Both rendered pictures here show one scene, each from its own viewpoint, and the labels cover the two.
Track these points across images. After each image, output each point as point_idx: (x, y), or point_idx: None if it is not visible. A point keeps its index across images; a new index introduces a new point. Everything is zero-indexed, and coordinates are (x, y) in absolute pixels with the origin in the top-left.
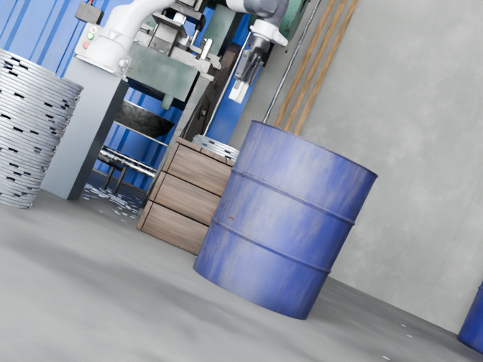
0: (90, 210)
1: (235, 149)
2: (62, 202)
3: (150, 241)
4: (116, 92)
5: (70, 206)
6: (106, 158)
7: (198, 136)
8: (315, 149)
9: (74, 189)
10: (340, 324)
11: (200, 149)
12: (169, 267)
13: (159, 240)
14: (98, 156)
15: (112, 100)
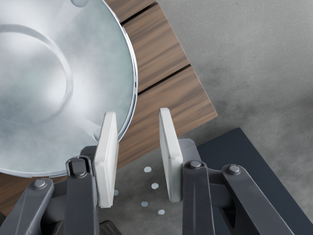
0: (220, 107)
1: (115, 16)
2: (273, 107)
3: (231, 6)
4: (307, 233)
5: (272, 95)
6: (100, 233)
7: (124, 134)
8: None
9: (229, 139)
10: None
11: (183, 67)
12: None
13: (173, 30)
14: (119, 231)
15: (295, 220)
